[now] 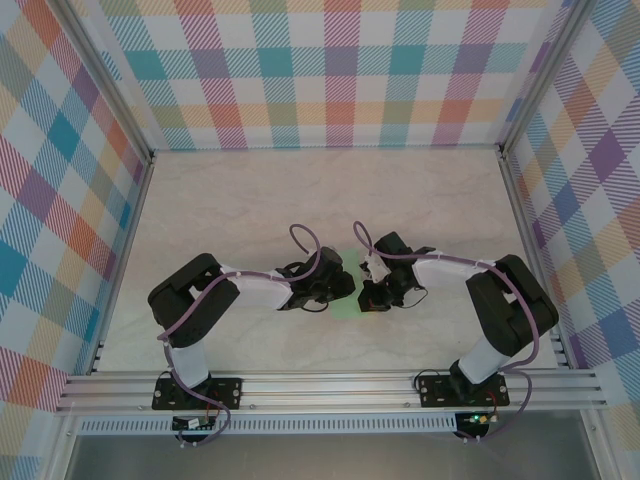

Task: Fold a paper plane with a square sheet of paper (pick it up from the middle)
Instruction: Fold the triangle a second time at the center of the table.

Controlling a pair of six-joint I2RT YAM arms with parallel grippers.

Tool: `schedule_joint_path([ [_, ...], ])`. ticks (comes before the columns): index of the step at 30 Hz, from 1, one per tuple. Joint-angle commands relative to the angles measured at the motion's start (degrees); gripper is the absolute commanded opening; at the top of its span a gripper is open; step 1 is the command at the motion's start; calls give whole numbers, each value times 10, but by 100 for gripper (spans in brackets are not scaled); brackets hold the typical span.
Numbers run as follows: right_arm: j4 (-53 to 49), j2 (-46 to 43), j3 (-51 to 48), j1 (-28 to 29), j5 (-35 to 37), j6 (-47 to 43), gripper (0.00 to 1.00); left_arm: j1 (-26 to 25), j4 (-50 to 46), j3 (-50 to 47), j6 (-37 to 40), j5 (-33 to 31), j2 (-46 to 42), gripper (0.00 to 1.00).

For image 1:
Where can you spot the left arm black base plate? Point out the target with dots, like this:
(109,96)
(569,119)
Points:
(237,402)

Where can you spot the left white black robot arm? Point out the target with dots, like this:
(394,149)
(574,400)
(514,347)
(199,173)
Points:
(190,315)

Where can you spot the aluminium table side rail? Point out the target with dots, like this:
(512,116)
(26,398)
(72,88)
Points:
(132,220)
(525,225)

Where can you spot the grey metal sheet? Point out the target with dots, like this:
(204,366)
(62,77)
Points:
(325,460)

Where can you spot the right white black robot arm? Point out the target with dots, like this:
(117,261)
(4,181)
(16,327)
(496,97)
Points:
(510,315)

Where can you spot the long aluminium mounting rail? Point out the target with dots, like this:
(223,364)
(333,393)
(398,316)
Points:
(325,392)

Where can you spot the light green paper sheet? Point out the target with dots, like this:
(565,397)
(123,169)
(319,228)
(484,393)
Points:
(345,310)

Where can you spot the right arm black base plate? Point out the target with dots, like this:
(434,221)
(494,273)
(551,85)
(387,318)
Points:
(430,400)

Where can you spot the aluminium corner post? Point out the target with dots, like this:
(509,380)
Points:
(107,85)
(542,80)

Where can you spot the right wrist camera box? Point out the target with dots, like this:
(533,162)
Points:
(376,267)

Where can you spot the aluminium frame leg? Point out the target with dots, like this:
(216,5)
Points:
(60,455)
(600,450)

